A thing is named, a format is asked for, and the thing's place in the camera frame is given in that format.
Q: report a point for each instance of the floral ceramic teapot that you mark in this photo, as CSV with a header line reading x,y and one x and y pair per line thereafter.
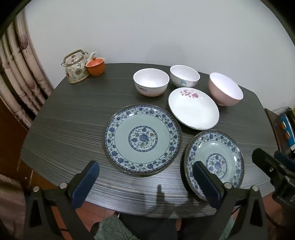
x,y
76,71

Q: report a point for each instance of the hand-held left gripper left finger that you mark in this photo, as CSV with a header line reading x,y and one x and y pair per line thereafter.
x,y
84,185

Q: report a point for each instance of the white ribbed bowl dark print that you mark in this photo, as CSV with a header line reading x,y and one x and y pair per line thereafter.
x,y
151,80

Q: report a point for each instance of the beige cloth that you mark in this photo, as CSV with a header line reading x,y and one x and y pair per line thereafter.
x,y
10,203

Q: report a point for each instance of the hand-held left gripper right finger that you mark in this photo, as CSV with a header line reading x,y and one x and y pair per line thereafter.
x,y
205,183

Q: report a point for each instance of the small blue floral plate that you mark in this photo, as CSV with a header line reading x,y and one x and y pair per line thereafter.
x,y
216,147

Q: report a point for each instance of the pink bowl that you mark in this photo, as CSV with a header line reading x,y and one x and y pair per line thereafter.
x,y
219,94

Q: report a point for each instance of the large blue floral plate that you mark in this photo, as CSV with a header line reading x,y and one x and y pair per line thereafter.
x,y
143,138

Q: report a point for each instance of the white plate pink flowers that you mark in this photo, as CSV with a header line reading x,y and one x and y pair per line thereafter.
x,y
193,110

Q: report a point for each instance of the green fleece garment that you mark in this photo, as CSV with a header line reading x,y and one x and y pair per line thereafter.
x,y
110,228

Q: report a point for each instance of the orange lidded cup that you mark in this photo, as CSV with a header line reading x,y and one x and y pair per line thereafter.
x,y
95,68

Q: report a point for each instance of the brown wooden cabinet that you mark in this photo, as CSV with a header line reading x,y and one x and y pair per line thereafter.
x,y
11,138

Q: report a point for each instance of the white bowl blue print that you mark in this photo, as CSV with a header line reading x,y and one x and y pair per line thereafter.
x,y
184,73

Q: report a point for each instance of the beige patterned curtain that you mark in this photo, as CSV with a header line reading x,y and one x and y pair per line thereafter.
x,y
20,69

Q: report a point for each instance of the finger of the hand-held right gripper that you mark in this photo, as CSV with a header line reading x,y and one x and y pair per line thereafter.
x,y
265,161
282,158

